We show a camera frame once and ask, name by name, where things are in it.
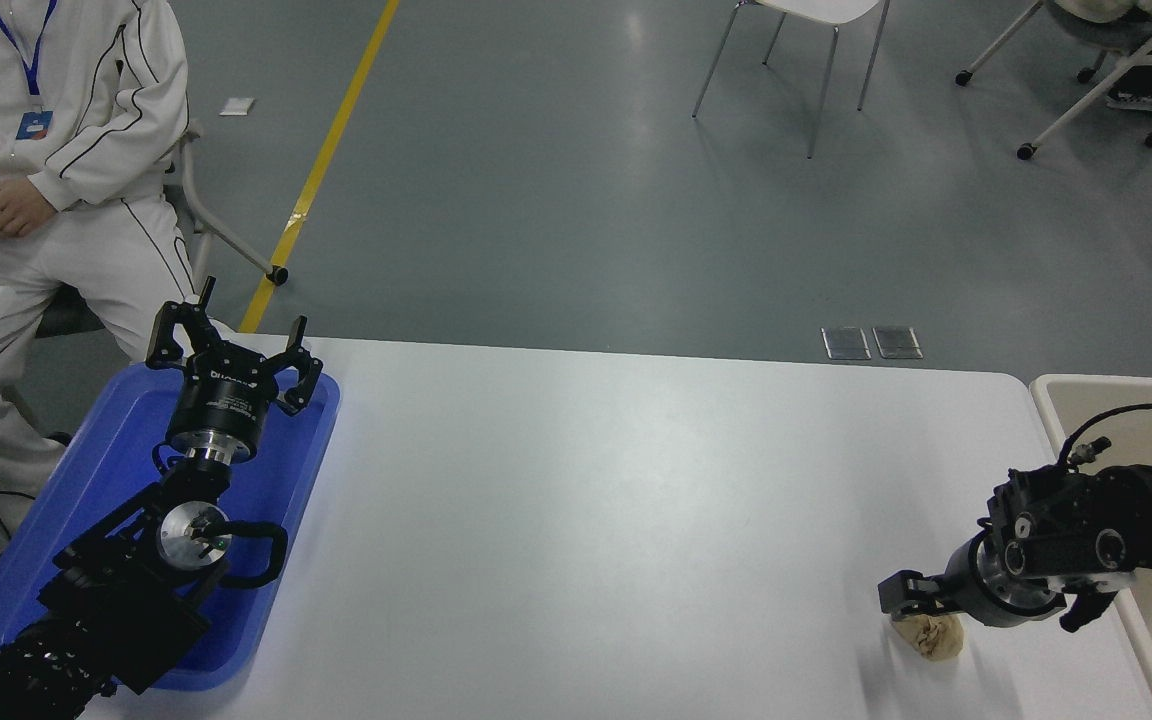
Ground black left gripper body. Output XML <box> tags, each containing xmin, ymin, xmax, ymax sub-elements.
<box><xmin>166</xmin><ymin>345</ymin><xmax>283</xmax><ymax>448</ymax></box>

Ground white-framed office chair with castors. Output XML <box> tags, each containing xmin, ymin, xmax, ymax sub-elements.
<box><xmin>954</xmin><ymin>0</ymin><xmax>1152</xmax><ymax>161</ymax></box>

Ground blue lanyard name badge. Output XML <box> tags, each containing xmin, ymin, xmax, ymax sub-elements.
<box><xmin>0</xmin><ymin>0</ymin><xmax>58</xmax><ymax>142</ymax></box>

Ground metal floor socket plate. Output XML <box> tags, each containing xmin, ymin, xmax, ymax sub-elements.
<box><xmin>872</xmin><ymin>325</ymin><xmax>925</xmax><ymax>361</ymax></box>
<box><xmin>821</xmin><ymin>326</ymin><xmax>872</xmax><ymax>362</ymax></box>

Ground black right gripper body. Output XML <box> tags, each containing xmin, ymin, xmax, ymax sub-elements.
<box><xmin>944</xmin><ymin>538</ymin><xmax>1003</xmax><ymax>625</ymax></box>

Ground white chair with metal legs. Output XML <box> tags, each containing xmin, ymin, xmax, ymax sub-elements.
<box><xmin>692</xmin><ymin>0</ymin><xmax>892</xmax><ymax>161</ymax></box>

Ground grey chair with castors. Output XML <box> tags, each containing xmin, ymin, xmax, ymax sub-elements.
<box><xmin>31</xmin><ymin>120</ymin><xmax>289</xmax><ymax>341</ymax></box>

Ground tan paper ball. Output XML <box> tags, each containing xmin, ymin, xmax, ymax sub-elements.
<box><xmin>891</xmin><ymin>611</ymin><xmax>966</xmax><ymax>663</ymax></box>

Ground person's left hand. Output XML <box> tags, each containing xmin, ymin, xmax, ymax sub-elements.
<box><xmin>0</xmin><ymin>180</ymin><xmax>57</xmax><ymax>239</ymax></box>

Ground blue plastic tray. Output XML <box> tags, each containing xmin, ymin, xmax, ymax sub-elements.
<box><xmin>0</xmin><ymin>360</ymin><xmax>342</xmax><ymax>693</ymax></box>

